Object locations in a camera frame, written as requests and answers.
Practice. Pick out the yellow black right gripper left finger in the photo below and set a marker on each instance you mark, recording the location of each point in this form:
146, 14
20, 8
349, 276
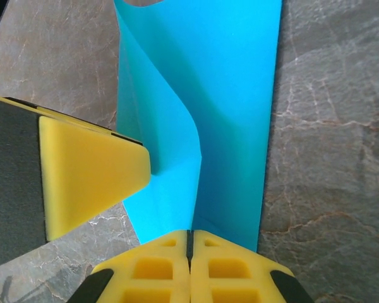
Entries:
151, 271

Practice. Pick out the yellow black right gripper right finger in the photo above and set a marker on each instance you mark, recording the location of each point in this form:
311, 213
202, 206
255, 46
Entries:
227, 271

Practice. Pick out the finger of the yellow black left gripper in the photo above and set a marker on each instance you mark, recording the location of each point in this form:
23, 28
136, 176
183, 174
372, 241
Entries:
82, 176
66, 120

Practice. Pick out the turquoise cloth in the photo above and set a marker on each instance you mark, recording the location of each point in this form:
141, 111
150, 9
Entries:
233, 94

